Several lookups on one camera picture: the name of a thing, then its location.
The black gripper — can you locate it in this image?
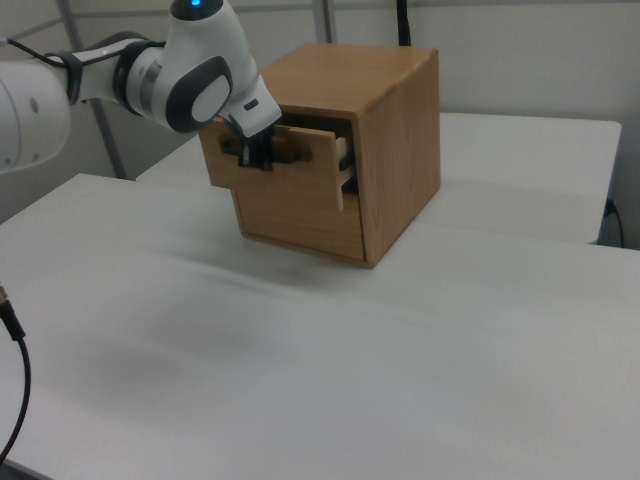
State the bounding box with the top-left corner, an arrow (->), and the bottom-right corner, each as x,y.
226,114 -> 279,173

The long dark drawer handle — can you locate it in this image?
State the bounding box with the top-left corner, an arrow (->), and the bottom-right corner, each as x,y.
219,135 -> 315,169

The wooden drawer with notch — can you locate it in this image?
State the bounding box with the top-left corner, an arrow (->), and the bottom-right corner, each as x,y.
199,117 -> 359,212

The wooden drawer without notch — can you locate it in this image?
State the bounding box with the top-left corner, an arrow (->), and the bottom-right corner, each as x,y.
231,187 -> 369,263

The wooden drawer cabinet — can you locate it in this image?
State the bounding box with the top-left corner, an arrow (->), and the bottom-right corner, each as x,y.
230,42 -> 442,271

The black vertical pole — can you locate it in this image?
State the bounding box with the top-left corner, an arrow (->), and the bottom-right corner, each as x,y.
395,0 -> 414,47

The grey metal frame post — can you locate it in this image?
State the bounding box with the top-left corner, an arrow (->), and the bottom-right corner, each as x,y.
56,0 -> 127,181

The slim grey wall post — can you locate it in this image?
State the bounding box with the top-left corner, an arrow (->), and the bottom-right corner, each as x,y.
315,0 -> 333,45

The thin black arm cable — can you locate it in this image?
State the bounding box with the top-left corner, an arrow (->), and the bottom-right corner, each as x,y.
0,36 -> 167,69

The thick black cable with connector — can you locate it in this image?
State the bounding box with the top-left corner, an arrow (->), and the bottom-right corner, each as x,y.
0,282 -> 33,462

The black cable at table side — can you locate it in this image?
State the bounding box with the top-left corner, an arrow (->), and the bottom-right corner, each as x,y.
604,198 -> 627,249

